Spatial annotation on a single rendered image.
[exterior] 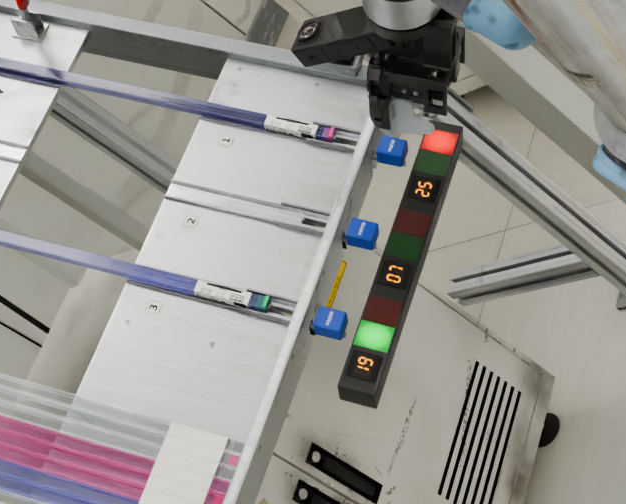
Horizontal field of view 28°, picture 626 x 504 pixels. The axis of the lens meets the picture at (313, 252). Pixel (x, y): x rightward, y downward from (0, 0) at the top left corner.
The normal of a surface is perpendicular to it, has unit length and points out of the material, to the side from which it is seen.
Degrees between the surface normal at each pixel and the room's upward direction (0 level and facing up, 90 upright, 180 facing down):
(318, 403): 90
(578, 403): 0
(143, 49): 90
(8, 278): 90
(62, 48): 44
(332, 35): 13
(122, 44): 90
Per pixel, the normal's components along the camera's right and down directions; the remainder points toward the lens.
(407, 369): 0.61, -0.19
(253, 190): -0.10, -0.50
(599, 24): 0.18, 0.81
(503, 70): -0.32, 0.84
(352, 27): -0.56, -0.58
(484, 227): -0.73, -0.51
